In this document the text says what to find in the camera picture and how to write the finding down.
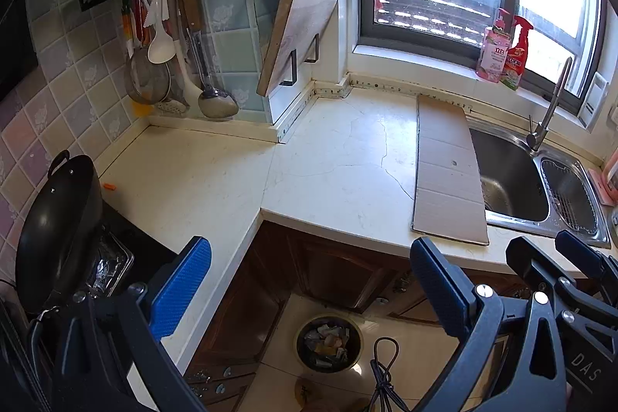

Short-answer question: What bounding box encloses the brown cardboard sheet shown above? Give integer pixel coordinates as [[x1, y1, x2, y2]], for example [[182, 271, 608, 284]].
[[411, 95, 490, 245]]

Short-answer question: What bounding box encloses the steel faucet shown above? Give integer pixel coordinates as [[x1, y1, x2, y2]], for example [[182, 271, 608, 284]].
[[526, 56, 574, 152]]

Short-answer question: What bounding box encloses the black gas stove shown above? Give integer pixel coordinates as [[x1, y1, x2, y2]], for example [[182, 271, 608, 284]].
[[0, 200, 179, 345]]

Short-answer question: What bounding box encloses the red spray bottle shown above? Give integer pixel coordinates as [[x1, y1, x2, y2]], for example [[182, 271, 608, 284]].
[[502, 15, 534, 90]]

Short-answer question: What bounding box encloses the dark grey window frame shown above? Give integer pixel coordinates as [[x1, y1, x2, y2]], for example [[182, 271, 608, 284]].
[[352, 0, 609, 114]]

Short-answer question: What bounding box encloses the wire drain basket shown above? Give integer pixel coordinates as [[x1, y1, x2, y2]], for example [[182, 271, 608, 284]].
[[540, 157, 599, 235]]

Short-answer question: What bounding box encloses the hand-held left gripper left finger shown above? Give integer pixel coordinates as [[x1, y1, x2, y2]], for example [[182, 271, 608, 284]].
[[51, 236, 212, 412]]

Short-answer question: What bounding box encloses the pink detergent bottle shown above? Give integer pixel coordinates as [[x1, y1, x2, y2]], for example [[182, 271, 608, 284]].
[[475, 8, 513, 81]]

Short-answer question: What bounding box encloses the brown wooden cabinet door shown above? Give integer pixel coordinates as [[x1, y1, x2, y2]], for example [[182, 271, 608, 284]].
[[389, 270, 529, 328], [287, 231, 418, 311], [193, 221, 295, 369]]

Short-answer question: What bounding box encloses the mesh strainer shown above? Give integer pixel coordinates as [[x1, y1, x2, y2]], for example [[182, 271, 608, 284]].
[[124, 45, 172, 105]]

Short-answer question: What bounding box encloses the white rice paddle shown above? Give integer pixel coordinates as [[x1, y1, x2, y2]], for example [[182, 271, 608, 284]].
[[146, 0, 177, 65]]

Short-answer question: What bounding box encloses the pink plastic tray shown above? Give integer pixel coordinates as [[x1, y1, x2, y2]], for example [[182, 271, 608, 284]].
[[586, 161, 618, 205]]

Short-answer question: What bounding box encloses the stainless steel sink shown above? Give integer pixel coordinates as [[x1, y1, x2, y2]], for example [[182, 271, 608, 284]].
[[466, 115, 611, 249]]

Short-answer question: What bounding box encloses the round waste bin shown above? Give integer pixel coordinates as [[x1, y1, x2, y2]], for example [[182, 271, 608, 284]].
[[295, 314, 364, 374]]

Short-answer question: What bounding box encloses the black wok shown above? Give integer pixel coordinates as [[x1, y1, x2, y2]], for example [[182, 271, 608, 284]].
[[14, 150, 104, 314]]

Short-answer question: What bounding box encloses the black range hood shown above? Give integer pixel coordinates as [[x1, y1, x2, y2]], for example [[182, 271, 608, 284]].
[[0, 0, 104, 101]]

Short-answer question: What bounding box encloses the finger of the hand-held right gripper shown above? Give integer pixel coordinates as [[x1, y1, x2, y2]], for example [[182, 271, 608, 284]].
[[505, 236, 618, 331], [554, 229, 618, 297]]

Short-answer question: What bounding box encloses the yellow slipper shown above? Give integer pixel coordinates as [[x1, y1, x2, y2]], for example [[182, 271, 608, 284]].
[[294, 377, 329, 403]]

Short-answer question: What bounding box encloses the brown wooden drawer front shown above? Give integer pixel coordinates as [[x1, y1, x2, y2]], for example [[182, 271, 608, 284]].
[[186, 376, 256, 412], [193, 359, 261, 381]]

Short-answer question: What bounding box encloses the red handled utensil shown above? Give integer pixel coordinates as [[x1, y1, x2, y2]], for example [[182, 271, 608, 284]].
[[132, 0, 150, 48]]

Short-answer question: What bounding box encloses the black cable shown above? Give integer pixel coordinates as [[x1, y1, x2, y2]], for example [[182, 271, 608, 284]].
[[367, 337, 411, 412]]

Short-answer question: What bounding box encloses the orange handled peeler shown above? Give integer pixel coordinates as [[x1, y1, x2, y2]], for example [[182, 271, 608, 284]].
[[121, 0, 137, 58]]

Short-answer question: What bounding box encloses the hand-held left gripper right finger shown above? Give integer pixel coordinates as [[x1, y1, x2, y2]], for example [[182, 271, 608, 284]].
[[409, 237, 568, 412]]

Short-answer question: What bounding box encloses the aluminium foil stove liner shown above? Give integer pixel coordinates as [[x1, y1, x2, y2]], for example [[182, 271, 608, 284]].
[[87, 241, 135, 297]]

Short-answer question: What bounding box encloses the wooden cutting board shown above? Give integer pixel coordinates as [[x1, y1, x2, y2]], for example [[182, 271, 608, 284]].
[[256, 0, 345, 97]]

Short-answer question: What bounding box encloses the white wall panel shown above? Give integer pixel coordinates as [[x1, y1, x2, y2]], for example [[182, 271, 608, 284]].
[[577, 71, 610, 130]]

